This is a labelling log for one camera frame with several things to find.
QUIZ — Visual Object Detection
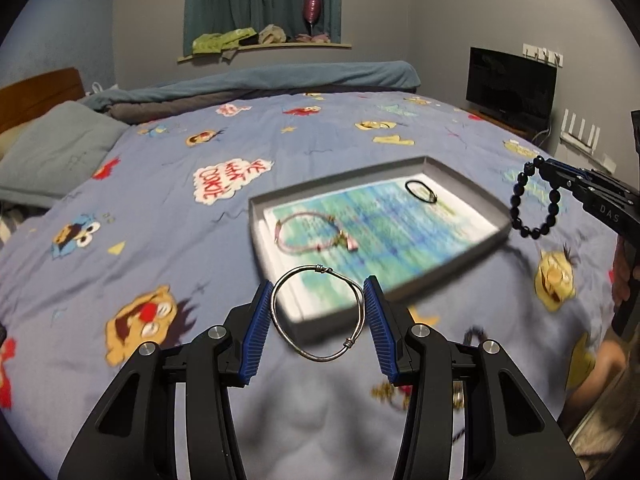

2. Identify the grey folded blanket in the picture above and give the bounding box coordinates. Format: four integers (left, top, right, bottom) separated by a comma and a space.
107, 91, 281, 125

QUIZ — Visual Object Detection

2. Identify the white router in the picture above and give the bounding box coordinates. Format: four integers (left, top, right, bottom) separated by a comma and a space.
559, 108, 601, 156

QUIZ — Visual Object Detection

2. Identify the person's right forearm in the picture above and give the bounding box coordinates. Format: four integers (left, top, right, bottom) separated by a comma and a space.
565, 337, 628, 411

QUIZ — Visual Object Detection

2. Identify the silver wire bangle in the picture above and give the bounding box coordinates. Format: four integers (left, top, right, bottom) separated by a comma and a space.
270, 265, 368, 362

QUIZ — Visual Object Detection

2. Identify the pink wine glass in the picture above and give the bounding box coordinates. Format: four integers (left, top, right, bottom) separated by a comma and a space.
302, 0, 323, 38

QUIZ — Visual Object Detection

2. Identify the beige pillow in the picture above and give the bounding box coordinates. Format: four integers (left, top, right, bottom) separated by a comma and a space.
0, 122, 31, 161

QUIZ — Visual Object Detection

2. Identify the printed paper sheet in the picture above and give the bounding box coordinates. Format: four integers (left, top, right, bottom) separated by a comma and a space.
263, 177, 501, 321

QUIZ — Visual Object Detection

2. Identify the pink cord bracelet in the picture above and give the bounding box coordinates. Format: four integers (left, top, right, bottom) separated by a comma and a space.
274, 211, 360, 256

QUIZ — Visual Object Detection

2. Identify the wooden headboard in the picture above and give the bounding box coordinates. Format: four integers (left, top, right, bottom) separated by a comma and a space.
0, 68, 87, 133

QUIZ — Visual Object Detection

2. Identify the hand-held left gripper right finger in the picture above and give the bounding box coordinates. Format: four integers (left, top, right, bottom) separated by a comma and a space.
362, 275, 586, 480

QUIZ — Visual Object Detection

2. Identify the green cloth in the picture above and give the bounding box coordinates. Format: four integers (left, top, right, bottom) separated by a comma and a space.
192, 27, 261, 55

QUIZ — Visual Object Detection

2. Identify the black hair tie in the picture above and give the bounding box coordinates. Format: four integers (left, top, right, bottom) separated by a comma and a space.
404, 178, 440, 206

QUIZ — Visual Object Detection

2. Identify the wooden television stand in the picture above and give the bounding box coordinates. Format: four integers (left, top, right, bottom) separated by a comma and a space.
467, 107, 541, 143

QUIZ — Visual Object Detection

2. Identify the red bead gold chain ornament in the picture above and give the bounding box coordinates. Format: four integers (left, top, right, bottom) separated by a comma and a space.
371, 382, 406, 406

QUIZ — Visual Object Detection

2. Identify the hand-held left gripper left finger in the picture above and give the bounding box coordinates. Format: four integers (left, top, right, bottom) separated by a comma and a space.
57, 280, 276, 480

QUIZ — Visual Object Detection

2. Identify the person's right hand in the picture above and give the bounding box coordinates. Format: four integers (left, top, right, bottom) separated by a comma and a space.
612, 237, 640, 308

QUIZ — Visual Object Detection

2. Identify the blue folded duvet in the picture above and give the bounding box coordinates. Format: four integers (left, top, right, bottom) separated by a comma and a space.
82, 60, 421, 123

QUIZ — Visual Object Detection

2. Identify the beige cloth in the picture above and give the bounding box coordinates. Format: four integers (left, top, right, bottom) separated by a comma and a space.
257, 24, 287, 45

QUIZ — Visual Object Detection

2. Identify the large black bead bracelet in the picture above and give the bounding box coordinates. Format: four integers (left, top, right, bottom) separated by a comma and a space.
509, 156, 562, 240

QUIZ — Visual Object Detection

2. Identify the black television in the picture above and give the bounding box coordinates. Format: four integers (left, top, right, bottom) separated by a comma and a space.
465, 46, 558, 133

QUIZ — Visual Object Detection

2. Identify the grey-green pillow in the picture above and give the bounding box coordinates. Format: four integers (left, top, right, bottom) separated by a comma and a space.
0, 101, 128, 208

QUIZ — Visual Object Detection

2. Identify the wooden window shelf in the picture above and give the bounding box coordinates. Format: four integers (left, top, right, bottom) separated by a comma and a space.
176, 41, 352, 65

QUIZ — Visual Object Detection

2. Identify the white wall socket strip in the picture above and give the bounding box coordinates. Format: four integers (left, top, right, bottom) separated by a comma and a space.
522, 43, 564, 68

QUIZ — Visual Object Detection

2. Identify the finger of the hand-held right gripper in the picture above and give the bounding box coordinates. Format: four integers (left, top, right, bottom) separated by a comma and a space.
541, 158, 590, 197

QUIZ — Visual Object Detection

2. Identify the grey cardboard tray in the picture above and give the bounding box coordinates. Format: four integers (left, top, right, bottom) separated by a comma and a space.
248, 156, 512, 345

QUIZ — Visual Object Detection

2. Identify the cartoon printed blanket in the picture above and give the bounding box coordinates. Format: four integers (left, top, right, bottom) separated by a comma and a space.
0, 89, 631, 480

